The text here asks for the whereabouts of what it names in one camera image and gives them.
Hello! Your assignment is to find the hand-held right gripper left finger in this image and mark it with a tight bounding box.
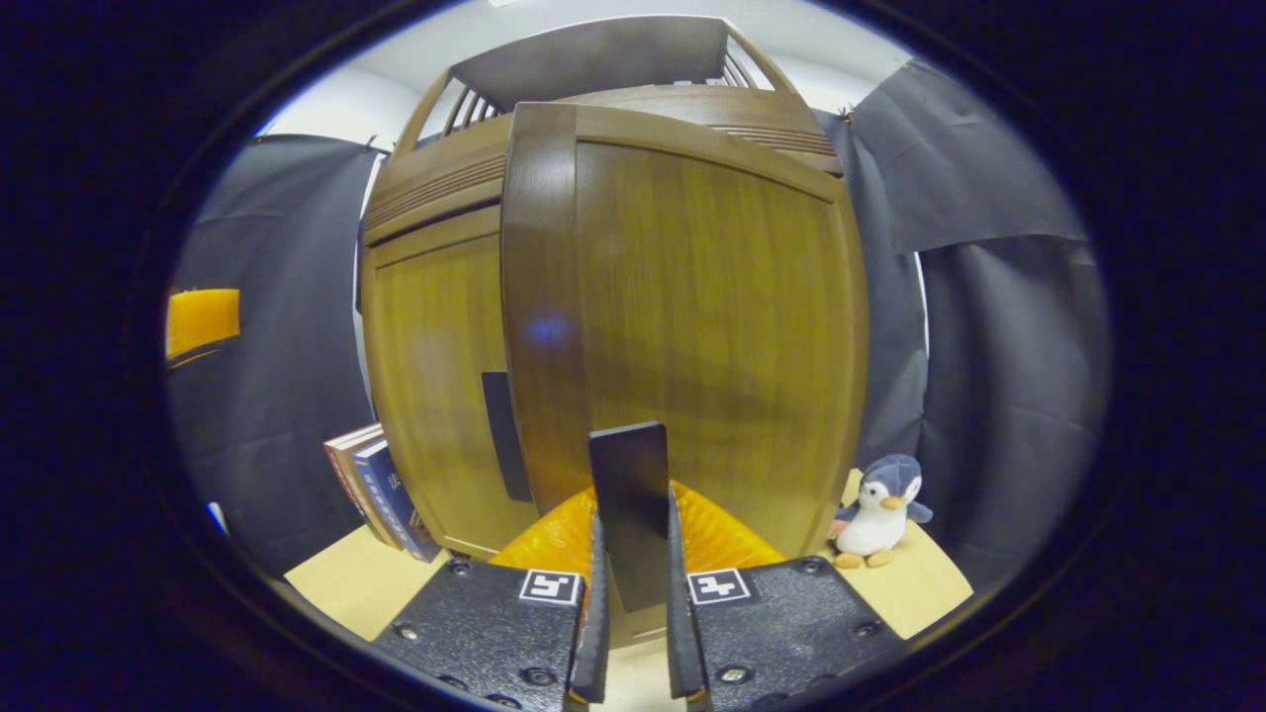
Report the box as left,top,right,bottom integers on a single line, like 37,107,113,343
371,485,612,712

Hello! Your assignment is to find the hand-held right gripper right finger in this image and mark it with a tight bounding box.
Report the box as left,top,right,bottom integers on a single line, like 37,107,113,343
665,482,906,712

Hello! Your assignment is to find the black door handle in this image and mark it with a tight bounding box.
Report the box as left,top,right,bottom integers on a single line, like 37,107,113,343
482,371,532,503
589,422,672,612

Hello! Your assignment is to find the wooden shoe cabinet door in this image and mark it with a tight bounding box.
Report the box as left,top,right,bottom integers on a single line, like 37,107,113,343
500,102,870,644
361,205,542,561

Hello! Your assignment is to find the wooden double-door shoe cabinet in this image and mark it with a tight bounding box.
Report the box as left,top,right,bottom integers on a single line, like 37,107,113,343
356,15,871,644

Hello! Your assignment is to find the penguin plush toy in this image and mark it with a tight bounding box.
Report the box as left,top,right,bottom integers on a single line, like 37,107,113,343
829,454,934,570

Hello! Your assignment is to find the blue book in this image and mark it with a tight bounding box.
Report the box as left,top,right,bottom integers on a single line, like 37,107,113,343
353,440,442,563

